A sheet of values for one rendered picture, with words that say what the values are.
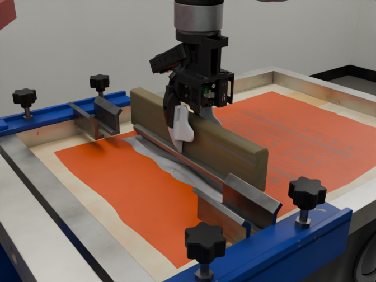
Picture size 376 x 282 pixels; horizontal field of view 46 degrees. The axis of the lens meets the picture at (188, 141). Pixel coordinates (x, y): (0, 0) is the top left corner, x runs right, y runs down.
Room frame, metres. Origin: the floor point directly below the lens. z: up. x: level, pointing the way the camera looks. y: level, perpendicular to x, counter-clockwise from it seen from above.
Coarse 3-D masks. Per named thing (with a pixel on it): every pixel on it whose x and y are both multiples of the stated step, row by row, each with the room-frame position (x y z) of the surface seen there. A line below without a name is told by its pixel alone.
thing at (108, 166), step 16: (256, 96) 1.08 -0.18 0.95; (272, 96) 1.08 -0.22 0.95; (224, 112) 0.97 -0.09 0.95; (272, 112) 0.97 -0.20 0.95; (288, 112) 0.97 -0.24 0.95; (304, 112) 0.97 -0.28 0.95; (320, 112) 0.97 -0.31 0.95; (96, 144) 0.79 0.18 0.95; (112, 144) 0.79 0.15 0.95; (128, 144) 0.79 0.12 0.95; (64, 160) 0.73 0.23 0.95; (80, 160) 0.73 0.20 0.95; (96, 160) 0.73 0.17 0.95; (112, 160) 0.73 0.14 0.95; (128, 160) 0.73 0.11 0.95; (144, 160) 0.73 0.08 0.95; (80, 176) 0.67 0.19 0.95; (96, 176) 0.67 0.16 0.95; (112, 176) 0.67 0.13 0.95; (128, 176) 0.67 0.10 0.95; (144, 176) 0.67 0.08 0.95; (160, 176) 0.67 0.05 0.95; (112, 192) 0.61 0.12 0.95
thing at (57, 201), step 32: (160, 96) 0.98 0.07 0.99; (320, 96) 1.06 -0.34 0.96; (352, 96) 0.99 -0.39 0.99; (64, 128) 0.82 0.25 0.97; (32, 160) 0.66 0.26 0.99; (32, 192) 0.58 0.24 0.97; (64, 192) 0.55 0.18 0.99; (352, 192) 0.55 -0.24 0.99; (64, 224) 0.48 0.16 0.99; (96, 224) 0.47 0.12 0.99; (352, 224) 0.50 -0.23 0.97; (96, 256) 0.41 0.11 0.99; (128, 256) 0.41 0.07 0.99
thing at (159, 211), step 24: (336, 120) 0.92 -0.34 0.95; (360, 144) 0.79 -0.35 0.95; (336, 168) 0.69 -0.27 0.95; (360, 168) 0.69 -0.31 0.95; (120, 192) 0.61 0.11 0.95; (144, 192) 0.61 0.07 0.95; (168, 192) 0.61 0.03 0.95; (192, 192) 0.61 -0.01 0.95; (264, 192) 0.61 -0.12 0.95; (120, 216) 0.55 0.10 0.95; (144, 216) 0.55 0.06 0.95; (168, 216) 0.55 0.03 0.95; (192, 216) 0.55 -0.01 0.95; (168, 240) 0.49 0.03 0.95
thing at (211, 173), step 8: (136, 128) 0.80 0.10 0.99; (144, 128) 0.80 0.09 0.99; (144, 136) 0.78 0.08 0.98; (152, 136) 0.76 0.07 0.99; (160, 144) 0.73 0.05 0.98; (168, 144) 0.72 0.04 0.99; (176, 152) 0.69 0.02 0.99; (184, 152) 0.69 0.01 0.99; (184, 160) 0.67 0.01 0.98; (192, 160) 0.66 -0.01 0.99; (200, 168) 0.64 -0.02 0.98; (208, 168) 0.63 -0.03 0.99; (208, 176) 0.62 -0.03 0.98; (216, 176) 0.61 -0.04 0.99; (224, 176) 0.61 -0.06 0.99
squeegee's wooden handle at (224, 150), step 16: (144, 96) 0.80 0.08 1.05; (144, 112) 0.80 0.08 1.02; (160, 112) 0.75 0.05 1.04; (192, 112) 0.72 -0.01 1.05; (160, 128) 0.75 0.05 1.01; (192, 128) 0.67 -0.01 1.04; (208, 128) 0.65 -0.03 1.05; (224, 128) 0.65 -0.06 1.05; (192, 144) 0.67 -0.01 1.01; (208, 144) 0.64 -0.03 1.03; (224, 144) 0.61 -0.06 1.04; (240, 144) 0.59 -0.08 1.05; (256, 144) 0.59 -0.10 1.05; (208, 160) 0.64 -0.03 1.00; (224, 160) 0.61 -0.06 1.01; (240, 160) 0.58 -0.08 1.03; (256, 160) 0.56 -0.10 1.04; (240, 176) 0.58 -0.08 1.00; (256, 176) 0.56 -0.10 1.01
